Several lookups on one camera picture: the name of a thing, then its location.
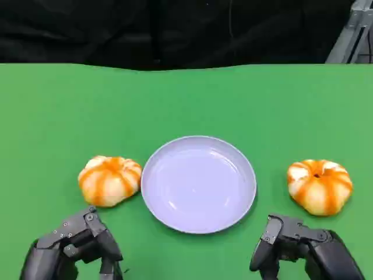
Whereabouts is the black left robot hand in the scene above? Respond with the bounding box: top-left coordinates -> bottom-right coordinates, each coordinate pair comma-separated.
19,205 -> 125,280

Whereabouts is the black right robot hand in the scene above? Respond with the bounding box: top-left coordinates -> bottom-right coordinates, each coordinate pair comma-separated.
249,214 -> 367,280

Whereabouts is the orange white toy bread roll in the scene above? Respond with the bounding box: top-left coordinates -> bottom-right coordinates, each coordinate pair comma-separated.
287,159 -> 354,217
78,155 -> 143,208

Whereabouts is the lilac plate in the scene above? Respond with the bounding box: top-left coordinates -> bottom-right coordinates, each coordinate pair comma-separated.
140,135 -> 258,235

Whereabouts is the green table cloth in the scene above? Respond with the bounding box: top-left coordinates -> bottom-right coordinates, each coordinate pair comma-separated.
0,62 -> 373,280

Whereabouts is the black backdrop curtain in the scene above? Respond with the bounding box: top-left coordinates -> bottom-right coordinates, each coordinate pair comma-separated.
0,0 -> 355,71

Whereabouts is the grey metal frame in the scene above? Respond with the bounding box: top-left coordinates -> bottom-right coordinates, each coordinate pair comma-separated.
325,0 -> 373,64

